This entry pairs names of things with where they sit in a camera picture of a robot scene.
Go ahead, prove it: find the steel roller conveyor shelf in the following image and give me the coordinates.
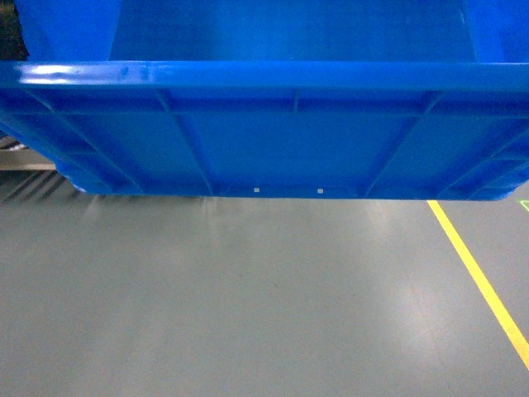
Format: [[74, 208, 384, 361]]
[[1, 132, 81, 204]]

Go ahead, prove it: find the large blue plastic crate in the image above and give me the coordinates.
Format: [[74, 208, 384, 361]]
[[1, 1, 528, 201]]

